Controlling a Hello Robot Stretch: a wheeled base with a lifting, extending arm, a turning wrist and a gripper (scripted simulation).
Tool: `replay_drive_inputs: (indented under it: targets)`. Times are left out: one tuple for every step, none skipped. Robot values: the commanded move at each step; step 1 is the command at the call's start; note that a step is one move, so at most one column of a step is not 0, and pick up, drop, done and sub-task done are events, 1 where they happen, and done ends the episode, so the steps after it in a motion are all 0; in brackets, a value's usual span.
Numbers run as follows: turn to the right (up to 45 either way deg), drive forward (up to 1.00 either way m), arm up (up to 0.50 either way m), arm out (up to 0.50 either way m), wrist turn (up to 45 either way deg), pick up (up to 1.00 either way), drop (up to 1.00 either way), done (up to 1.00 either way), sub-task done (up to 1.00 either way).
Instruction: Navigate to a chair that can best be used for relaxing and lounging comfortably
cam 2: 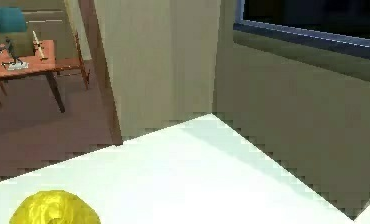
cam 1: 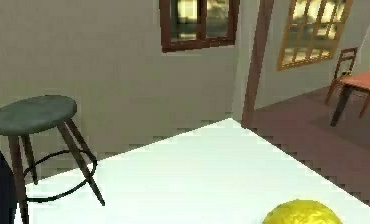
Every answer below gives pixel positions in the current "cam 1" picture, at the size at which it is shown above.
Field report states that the brown wooden chair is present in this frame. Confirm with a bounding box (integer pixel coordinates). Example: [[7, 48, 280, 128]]
[[324, 46, 359, 106]]

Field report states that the yellow ball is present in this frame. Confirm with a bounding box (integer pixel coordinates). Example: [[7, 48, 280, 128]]
[[261, 199, 344, 224]]

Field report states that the orange wooden table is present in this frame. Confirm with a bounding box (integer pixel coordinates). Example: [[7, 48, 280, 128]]
[[329, 68, 370, 128]]

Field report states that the black furniture edge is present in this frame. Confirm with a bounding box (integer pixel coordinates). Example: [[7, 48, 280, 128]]
[[0, 138, 19, 224]]

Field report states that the dark brown framed window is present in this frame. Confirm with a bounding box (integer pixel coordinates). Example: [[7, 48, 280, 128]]
[[158, 0, 241, 54]]

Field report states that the light wood framed window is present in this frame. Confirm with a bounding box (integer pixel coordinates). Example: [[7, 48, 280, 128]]
[[276, 0, 354, 72]]

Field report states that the dark green round stool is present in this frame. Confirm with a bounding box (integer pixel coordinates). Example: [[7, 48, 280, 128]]
[[0, 94, 106, 224]]

